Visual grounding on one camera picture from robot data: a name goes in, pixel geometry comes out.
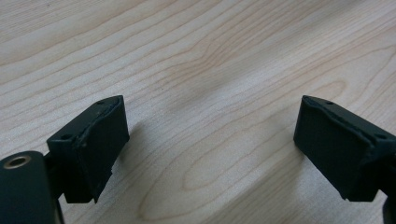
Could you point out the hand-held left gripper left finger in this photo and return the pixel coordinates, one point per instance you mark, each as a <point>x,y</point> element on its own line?
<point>90,149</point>

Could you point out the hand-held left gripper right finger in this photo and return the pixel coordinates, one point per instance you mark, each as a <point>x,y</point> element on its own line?
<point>339,146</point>

